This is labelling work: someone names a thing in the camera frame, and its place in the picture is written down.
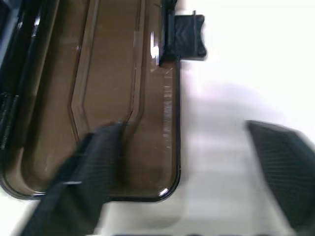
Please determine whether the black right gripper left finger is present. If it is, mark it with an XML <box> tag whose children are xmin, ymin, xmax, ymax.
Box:
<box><xmin>21</xmin><ymin>122</ymin><xmax>130</xmax><ymax>236</ymax></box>

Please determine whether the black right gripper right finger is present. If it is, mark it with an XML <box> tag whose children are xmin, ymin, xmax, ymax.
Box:
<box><xmin>246</xmin><ymin>120</ymin><xmax>315</xmax><ymax>236</ymax></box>

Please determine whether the smoky transparent bit case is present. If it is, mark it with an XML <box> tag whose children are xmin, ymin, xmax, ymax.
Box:
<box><xmin>0</xmin><ymin>0</ymin><xmax>208</xmax><ymax>203</ymax></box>

